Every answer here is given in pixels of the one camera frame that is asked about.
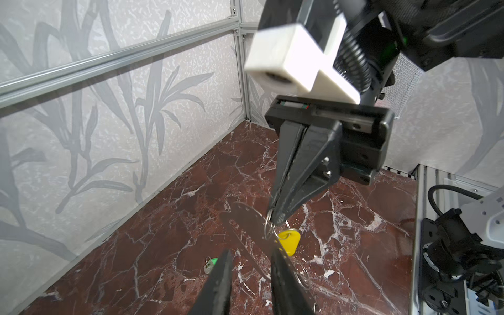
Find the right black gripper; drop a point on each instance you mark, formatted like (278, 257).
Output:
(314, 154)

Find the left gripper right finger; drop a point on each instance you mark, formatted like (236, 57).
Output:
(287, 295)

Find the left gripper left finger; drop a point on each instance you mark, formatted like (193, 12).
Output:
(214, 298)

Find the grey metal carabiner plate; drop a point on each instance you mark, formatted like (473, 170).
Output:
(245, 223)

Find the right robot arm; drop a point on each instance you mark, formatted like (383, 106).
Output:
(427, 32)

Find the key with green tag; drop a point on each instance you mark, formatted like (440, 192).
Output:
(209, 265)

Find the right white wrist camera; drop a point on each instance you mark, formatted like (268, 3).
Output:
(287, 60)

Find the aluminium frame corner post right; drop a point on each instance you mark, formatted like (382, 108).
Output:
(239, 39)

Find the white wire mesh basket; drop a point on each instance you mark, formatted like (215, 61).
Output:
(407, 77)

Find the aluminium mounting rail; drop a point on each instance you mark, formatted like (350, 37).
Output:
(458, 246)

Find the aluminium frame horizontal bar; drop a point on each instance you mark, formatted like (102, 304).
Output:
(34, 85)

